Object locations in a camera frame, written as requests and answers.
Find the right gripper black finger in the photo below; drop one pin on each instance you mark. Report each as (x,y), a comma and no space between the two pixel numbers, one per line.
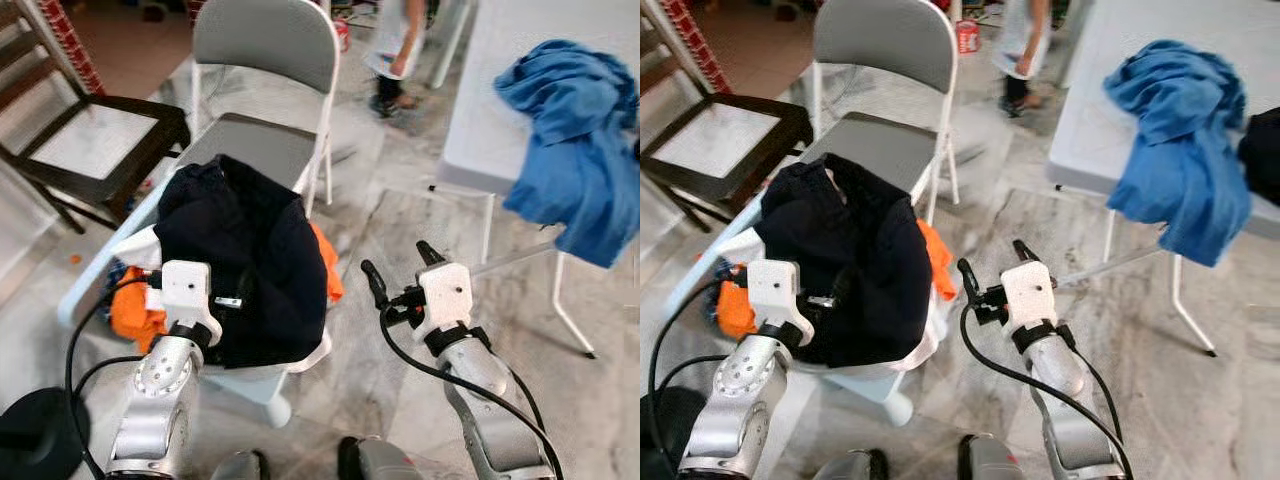
(1027,254)
(432,255)
(973,283)
(378,288)

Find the dark navy garment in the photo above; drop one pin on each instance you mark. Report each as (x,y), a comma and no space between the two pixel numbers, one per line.
(1262,155)
(850,260)
(240,260)

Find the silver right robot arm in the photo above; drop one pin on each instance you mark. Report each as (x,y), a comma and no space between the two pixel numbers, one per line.
(490,400)
(1075,400)

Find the orange cloth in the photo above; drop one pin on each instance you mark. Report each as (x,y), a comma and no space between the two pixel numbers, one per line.
(735,310)
(135,320)

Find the blue garment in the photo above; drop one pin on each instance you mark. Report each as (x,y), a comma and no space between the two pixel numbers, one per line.
(1180,150)
(580,150)

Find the dark wooden chair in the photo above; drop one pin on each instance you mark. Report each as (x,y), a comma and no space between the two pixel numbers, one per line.
(790,120)
(165,120)

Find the black round object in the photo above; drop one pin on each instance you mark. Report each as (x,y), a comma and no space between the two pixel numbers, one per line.
(40,440)
(665,440)

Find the red can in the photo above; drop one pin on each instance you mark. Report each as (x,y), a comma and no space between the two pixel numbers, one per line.
(967,37)
(341,35)

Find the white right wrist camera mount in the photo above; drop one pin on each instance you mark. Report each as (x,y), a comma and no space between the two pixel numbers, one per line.
(1030,298)
(445,298)

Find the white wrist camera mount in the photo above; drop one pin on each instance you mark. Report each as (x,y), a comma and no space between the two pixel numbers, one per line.
(445,298)
(778,295)
(187,295)
(1030,298)

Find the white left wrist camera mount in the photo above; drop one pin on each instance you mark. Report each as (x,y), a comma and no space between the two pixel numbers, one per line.
(778,295)
(187,295)

